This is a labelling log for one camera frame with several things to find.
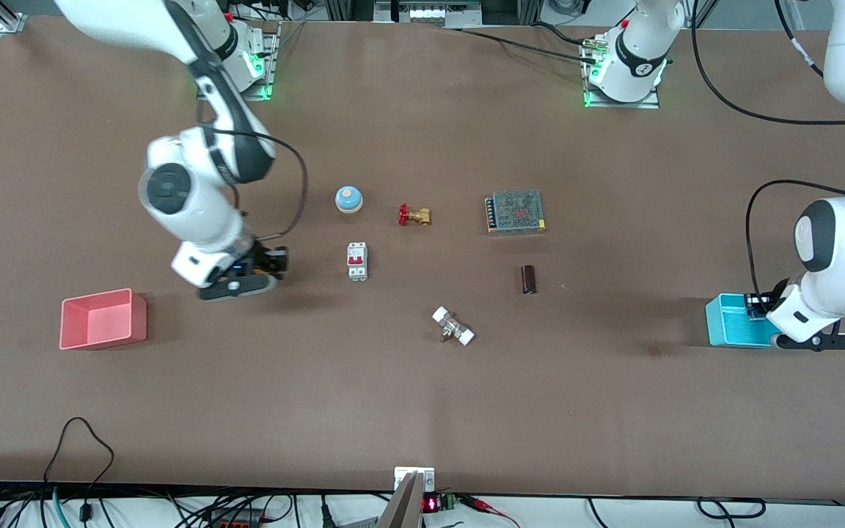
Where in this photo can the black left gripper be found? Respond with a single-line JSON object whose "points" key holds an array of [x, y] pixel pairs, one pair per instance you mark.
{"points": [[772, 301]]}

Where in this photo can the pink plastic box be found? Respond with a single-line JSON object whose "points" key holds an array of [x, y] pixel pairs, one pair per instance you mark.
{"points": [[103, 323]]}

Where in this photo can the metal fitting with white caps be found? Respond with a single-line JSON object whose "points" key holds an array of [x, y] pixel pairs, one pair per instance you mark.
{"points": [[453, 326]]}

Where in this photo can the blue round bell button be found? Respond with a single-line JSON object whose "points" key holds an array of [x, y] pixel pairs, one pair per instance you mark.
{"points": [[348, 199]]}

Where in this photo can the dark brown capacitor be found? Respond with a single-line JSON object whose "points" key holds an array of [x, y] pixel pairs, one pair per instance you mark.
{"points": [[529, 279]]}

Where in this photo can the orange connector block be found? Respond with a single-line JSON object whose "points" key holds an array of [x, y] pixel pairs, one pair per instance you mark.
{"points": [[235, 522]]}

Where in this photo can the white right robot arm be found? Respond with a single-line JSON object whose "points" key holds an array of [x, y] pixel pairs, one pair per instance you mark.
{"points": [[202, 213]]}

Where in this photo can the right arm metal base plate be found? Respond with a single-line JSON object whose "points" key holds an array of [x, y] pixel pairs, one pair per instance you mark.
{"points": [[270, 66]]}

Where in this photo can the white circuit breaker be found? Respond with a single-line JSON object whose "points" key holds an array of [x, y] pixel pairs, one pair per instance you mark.
{"points": [[357, 262]]}

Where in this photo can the red LED display module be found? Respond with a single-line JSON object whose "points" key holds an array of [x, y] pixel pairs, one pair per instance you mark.
{"points": [[433, 504]]}

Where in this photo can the cyan plastic box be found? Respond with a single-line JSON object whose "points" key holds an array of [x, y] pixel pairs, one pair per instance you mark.
{"points": [[730, 328]]}

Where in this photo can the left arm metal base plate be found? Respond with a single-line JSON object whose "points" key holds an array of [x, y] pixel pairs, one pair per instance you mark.
{"points": [[650, 101]]}

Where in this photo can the aluminium frame with white strip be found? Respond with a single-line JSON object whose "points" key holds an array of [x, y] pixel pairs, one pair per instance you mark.
{"points": [[430, 12]]}

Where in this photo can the metal mesh power supply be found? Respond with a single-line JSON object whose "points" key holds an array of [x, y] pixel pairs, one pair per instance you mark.
{"points": [[516, 211]]}

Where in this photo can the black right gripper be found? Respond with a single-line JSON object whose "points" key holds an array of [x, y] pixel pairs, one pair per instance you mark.
{"points": [[264, 258]]}

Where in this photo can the silver camera mount bracket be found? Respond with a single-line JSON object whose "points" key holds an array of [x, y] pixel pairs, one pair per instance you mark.
{"points": [[426, 478]]}

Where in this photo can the grey camera mount bar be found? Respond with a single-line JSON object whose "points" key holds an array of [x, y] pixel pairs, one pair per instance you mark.
{"points": [[402, 510]]}

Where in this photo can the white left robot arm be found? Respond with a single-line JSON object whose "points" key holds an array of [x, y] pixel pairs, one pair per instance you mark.
{"points": [[833, 249]]}

